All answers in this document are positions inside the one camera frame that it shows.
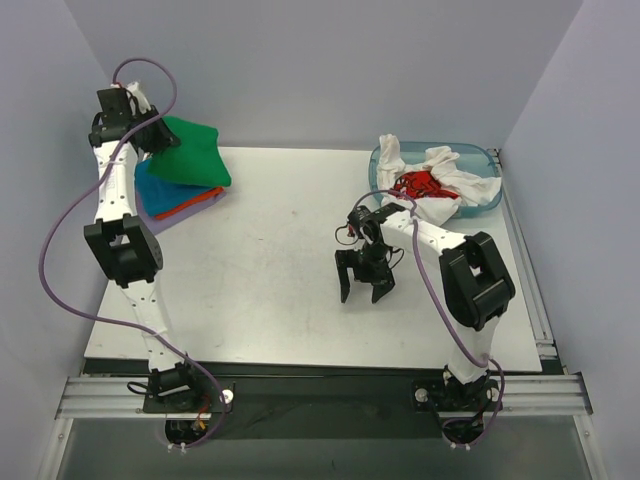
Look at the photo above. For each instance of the folded orange t shirt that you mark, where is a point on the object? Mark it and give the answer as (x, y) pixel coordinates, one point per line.
(194, 200)

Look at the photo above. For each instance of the green t shirt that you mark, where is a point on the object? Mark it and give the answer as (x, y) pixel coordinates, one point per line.
(196, 161)

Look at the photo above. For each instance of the aluminium frame rail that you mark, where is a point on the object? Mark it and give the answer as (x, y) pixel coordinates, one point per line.
(89, 397)

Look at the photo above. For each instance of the white t shirt red print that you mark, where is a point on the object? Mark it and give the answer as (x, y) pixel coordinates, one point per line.
(440, 195)

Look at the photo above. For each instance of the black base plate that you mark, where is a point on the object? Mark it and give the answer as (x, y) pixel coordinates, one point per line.
(332, 406)

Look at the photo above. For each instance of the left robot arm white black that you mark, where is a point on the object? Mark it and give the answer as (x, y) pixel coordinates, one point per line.
(127, 251)

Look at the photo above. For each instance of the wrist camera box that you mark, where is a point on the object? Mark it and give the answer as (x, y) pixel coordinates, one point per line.
(363, 224)
(135, 89)

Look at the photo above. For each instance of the clear blue plastic bin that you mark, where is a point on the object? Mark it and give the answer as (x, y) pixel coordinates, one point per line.
(480, 160)

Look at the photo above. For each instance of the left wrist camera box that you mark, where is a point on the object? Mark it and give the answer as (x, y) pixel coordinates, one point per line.
(135, 89)

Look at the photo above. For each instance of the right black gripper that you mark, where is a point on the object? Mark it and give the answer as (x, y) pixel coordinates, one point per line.
(364, 270)

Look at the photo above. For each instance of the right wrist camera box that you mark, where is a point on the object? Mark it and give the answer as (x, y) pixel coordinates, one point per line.
(363, 224)

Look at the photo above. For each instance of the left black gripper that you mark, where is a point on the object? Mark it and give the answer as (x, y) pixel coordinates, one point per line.
(160, 134)

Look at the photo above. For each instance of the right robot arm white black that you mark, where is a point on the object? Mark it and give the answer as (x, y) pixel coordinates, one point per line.
(465, 277)

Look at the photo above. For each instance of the folded blue t shirt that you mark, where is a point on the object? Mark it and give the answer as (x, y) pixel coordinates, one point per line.
(157, 194)

